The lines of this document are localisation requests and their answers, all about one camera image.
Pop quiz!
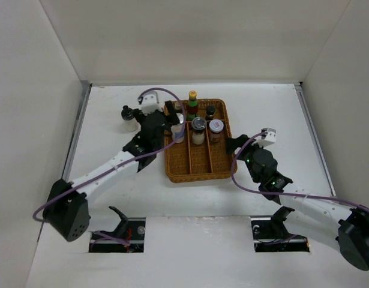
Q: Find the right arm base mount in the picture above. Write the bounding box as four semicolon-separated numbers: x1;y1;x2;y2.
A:
251;207;310;253

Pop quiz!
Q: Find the black cap pepper bottle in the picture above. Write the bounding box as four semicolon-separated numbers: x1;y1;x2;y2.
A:
205;105;216;121

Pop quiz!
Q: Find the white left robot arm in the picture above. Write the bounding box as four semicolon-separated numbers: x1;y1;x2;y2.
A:
42;100;179;244

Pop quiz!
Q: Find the clear lid salt grinder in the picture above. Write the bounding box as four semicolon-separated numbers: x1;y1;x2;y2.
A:
191;117;207;145

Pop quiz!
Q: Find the green label yellow cap bottle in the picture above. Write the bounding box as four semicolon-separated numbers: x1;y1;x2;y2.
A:
187;91;199;121

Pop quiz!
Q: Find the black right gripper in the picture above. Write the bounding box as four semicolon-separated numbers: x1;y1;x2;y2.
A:
225;134;268;183

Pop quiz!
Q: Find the purple cable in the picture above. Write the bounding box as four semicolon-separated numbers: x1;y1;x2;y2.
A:
231;131;369;218
32;87;187;223

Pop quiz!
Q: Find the aluminium frame rail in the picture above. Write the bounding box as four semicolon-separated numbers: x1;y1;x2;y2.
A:
60;80;92;180

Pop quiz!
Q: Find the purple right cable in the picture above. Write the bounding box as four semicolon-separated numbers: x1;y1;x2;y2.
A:
231;131;369;218

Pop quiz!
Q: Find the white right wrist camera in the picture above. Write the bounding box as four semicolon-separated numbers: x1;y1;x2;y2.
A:
254;128;277;148

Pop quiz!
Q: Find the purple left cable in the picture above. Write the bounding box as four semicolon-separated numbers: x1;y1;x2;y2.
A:
32;87;187;223

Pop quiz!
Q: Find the silver lid peppercorn jar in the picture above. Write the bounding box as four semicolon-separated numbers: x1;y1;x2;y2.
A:
171;113;185;143

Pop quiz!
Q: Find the brown wicker divided basket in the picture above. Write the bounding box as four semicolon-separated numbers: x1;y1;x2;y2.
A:
164;99;237;183

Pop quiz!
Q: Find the orange label sauce jar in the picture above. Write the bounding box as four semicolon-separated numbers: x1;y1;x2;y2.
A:
208;119;224;142

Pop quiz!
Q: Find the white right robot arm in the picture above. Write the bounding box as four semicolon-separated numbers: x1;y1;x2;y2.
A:
226;128;369;271

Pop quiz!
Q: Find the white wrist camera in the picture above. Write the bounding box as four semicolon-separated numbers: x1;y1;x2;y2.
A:
137;91;161;115
254;128;277;148

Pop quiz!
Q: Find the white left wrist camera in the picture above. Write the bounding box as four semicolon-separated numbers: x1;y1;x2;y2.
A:
137;91;161;115

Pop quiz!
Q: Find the black top salt shaker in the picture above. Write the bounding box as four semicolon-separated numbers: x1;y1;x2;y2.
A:
121;105;139;132

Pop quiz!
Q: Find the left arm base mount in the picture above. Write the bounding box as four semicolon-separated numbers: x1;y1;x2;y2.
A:
88;206;146;254

